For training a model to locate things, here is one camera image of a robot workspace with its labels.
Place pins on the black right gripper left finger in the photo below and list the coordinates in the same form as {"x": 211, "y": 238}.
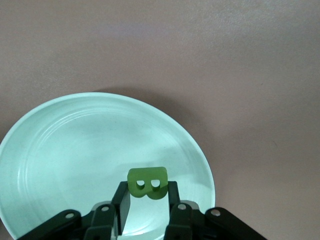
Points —
{"x": 122, "y": 200}

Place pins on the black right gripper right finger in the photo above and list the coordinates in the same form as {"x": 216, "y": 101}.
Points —
{"x": 175, "y": 200}

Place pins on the green foam letter B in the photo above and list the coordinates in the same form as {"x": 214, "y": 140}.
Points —
{"x": 133, "y": 175}

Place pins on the green plate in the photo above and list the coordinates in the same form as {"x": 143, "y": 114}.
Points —
{"x": 75, "y": 150}

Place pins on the brown table mat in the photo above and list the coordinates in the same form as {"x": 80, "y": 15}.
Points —
{"x": 225, "y": 50}

